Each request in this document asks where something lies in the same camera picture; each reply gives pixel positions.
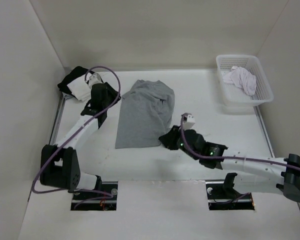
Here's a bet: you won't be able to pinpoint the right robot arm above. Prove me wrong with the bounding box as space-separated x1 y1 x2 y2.
158 125 300 203

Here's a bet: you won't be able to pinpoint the light pink tank top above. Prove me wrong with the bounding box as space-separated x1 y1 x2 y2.
222 66 257 96

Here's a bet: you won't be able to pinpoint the purple cable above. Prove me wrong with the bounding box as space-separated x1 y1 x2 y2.
180 116 300 176
31 65 123 208

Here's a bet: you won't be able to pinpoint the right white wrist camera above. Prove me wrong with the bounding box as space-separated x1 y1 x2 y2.
181 113 196 131

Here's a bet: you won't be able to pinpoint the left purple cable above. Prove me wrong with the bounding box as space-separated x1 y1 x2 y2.
31 65 123 208

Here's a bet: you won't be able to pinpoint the white plastic basket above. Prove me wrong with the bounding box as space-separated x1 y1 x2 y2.
215 54 274 107

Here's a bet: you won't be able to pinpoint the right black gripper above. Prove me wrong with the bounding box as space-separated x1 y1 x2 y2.
159 125 200 160

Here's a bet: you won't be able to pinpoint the left metal table rail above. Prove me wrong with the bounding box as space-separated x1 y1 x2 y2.
39 94 66 181

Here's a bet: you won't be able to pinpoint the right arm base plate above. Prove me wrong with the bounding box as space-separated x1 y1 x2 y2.
205 172 251 205

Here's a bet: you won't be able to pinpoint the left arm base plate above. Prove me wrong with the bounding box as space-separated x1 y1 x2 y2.
72 181 119 203

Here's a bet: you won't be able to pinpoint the folded white tank top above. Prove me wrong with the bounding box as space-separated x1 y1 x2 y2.
67 73 92 102

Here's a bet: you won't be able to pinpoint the right metal table rail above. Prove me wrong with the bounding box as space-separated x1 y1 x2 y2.
254 106 283 179

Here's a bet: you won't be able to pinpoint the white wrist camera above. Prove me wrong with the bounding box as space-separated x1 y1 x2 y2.
87 72 104 89
181 113 196 131

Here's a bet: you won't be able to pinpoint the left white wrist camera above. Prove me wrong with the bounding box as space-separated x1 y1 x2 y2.
87 72 104 89

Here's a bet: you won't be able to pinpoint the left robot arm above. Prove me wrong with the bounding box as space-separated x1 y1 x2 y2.
39 82 121 200

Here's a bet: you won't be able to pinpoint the metal table rail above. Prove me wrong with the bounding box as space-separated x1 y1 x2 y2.
39 94 66 181
254 106 283 179

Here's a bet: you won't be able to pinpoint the grey tank top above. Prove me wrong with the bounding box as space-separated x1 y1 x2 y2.
115 79 175 149

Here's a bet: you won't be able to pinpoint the folded black tank top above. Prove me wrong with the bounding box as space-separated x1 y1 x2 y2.
57 66 88 97

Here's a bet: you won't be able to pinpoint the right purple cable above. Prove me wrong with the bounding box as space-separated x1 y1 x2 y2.
180 116 300 176

